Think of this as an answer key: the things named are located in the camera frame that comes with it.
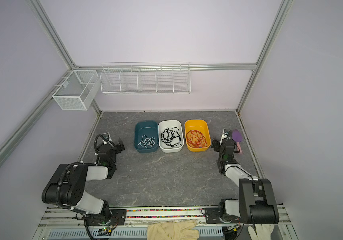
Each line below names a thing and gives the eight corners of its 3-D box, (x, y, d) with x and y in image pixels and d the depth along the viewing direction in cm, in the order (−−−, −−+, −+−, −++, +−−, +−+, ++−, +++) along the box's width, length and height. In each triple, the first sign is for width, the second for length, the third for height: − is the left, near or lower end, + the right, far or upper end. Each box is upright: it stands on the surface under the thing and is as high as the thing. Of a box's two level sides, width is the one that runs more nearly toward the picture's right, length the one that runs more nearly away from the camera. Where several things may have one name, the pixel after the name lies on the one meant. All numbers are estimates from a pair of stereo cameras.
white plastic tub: (157, 153, 99) (155, 148, 94) (159, 125, 114) (158, 120, 109) (184, 153, 99) (184, 148, 94) (183, 125, 114) (183, 120, 109)
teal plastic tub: (131, 153, 99) (130, 149, 95) (138, 124, 115) (136, 120, 111) (157, 153, 99) (156, 149, 95) (159, 124, 115) (159, 120, 111)
